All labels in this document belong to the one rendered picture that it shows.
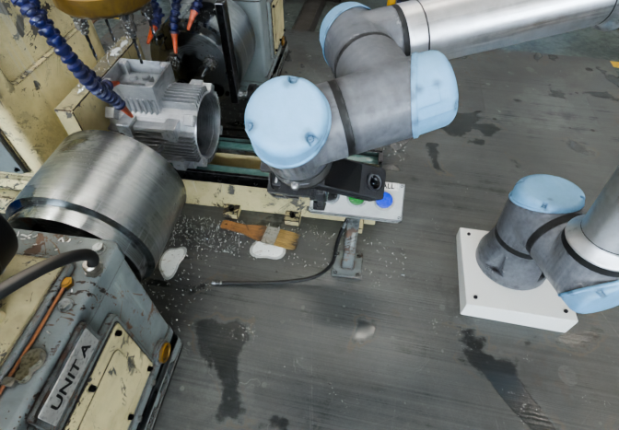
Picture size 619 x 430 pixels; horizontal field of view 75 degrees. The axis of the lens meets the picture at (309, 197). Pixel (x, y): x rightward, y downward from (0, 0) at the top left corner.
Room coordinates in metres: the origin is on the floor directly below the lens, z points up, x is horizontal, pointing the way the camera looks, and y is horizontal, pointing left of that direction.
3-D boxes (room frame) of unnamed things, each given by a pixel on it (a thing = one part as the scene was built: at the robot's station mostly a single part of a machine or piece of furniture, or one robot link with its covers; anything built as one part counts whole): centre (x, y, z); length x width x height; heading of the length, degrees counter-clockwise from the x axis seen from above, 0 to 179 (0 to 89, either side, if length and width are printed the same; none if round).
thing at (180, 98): (0.77, 0.34, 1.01); 0.20 x 0.19 x 0.19; 81
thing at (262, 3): (1.36, 0.25, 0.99); 0.35 x 0.31 x 0.37; 172
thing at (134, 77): (0.77, 0.38, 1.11); 0.12 x 0.11 x 0.07; 81
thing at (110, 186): (0.42, 0.39, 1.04); 0.37 x 0.25 x 0.25; 172
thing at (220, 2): (0.88, 0.19, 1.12); 0.04 x 0.03 x 0.26; 82
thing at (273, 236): (0.59, 0.13, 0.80); 0.21 x 0.05 x 0.01; 73
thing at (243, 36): (1.10, 0.29, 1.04); 0.41 x 0.25 x 0.25; 172
